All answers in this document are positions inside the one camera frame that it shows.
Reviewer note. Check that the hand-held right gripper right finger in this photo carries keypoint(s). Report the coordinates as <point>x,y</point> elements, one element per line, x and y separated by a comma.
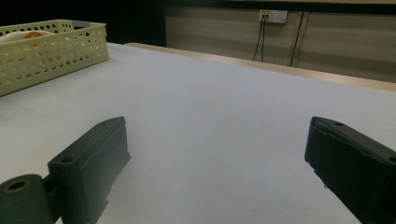
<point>351,161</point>

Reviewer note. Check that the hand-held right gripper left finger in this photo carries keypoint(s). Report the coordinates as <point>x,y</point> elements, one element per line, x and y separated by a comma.
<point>93,165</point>

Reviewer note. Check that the pale green perforated plastic basket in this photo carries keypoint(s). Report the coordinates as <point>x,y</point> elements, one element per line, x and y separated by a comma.
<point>62,56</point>

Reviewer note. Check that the cream cloth with orange print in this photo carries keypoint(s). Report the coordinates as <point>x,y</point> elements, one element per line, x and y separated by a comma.
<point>18,35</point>

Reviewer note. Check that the white wall socket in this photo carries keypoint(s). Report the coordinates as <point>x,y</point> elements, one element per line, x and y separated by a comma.
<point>274,16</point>

